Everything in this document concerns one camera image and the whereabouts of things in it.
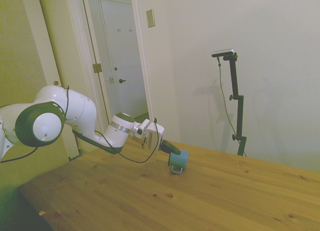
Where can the white open door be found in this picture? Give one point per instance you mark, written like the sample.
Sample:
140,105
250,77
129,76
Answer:
65,41

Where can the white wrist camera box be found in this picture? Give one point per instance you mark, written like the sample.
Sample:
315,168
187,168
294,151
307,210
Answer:
141,131

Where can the brass strike plate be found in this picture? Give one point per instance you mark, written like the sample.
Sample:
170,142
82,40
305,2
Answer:
111,80

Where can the grey exterior camera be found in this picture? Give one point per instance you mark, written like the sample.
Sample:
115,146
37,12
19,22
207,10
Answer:
223,52

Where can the black camera stand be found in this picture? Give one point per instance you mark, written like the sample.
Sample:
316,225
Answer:
237,111
223,96

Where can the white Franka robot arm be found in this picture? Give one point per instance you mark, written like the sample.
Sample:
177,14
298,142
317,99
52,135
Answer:
75,108

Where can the blue enamel mug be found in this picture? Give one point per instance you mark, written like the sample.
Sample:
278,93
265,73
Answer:
180,161

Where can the white closed door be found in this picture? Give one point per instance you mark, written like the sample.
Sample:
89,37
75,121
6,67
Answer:
125,53

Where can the brass door hinge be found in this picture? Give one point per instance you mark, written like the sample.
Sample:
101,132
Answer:
97,68

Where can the beige wall switch plate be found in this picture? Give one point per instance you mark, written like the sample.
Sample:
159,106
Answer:
150,18

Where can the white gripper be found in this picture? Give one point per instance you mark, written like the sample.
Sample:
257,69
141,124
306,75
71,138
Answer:
152,137

